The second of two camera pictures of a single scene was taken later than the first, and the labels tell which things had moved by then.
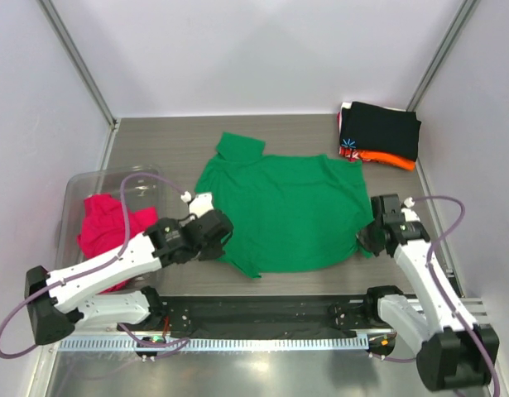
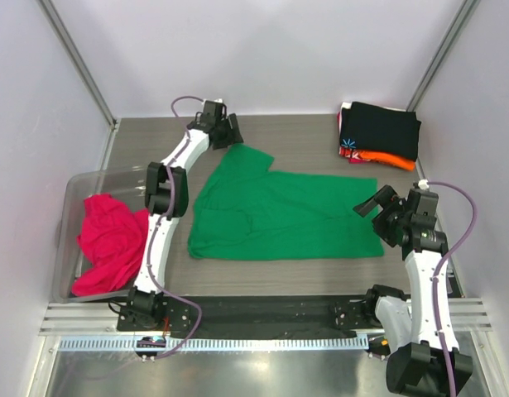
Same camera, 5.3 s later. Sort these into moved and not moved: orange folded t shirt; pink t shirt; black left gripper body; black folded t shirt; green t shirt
Moved: green t shirt; black left gripper body
Not moved: black folded t shirt; orange folded t shirt; pink t shirt
